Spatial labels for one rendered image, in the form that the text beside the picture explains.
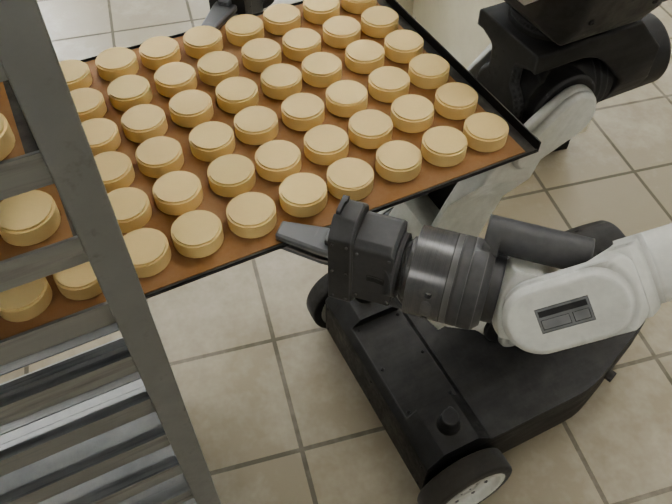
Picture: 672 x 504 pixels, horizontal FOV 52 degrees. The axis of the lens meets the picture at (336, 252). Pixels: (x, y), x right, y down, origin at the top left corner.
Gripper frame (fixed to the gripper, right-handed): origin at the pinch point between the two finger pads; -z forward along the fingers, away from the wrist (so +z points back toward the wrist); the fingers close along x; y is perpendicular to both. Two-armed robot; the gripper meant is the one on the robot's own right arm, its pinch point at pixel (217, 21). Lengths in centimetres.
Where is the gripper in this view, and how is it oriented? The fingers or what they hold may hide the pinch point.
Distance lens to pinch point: 100.3
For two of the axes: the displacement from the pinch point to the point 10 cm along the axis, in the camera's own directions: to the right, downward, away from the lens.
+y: 9.5, 2.5, -2.0
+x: 0.0, -6.4, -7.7
